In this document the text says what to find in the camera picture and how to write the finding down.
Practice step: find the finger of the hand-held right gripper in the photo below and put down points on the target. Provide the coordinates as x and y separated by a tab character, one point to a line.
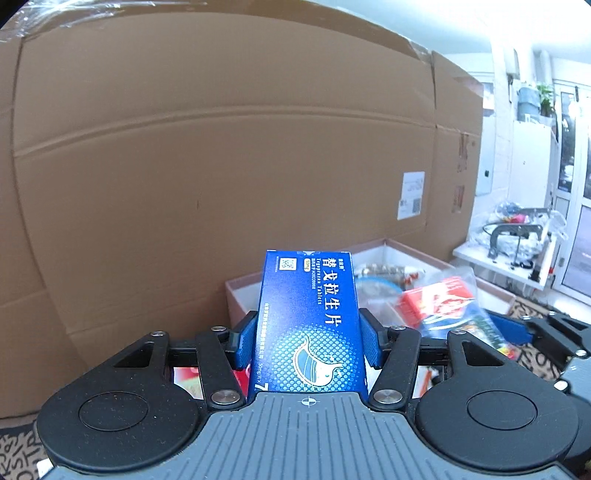
508	328

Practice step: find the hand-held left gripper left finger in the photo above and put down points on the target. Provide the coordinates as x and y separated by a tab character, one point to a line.
243	344

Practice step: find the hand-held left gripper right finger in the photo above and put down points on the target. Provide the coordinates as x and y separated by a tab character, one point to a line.
371	344

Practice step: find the pink cardboard container box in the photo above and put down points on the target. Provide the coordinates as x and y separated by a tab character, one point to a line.
240	295

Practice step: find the blue medicine box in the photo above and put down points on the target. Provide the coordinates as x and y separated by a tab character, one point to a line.
307	323

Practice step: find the colourful striped packet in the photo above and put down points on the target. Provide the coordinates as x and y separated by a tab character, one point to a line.
480	332

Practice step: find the white side table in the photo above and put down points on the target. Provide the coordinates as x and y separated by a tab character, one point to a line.
501	265

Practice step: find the red flat packet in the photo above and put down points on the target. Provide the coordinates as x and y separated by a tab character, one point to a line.
189	381

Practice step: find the clear bag of metal parts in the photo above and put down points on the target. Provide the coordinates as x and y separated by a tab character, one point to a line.
383	274

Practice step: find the red packet in plastic bag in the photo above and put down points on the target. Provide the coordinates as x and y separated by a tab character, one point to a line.
436	297

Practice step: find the grey metal clamp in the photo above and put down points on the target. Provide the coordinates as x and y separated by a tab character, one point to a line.
512	235

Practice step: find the white shipping label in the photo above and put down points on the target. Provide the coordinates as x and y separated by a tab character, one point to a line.
411	194

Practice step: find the white cabinet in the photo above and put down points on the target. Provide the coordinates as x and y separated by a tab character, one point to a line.
531	161

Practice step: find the large brown cardboard box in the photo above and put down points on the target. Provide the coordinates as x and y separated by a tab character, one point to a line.
207	175

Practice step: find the blue water jug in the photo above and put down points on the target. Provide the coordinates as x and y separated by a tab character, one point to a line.
527	102

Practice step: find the green potted plant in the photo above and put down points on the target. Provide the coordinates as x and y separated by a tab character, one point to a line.
545	96

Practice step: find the letter-patterned mat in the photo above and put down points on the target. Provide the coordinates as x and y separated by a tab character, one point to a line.
18	450

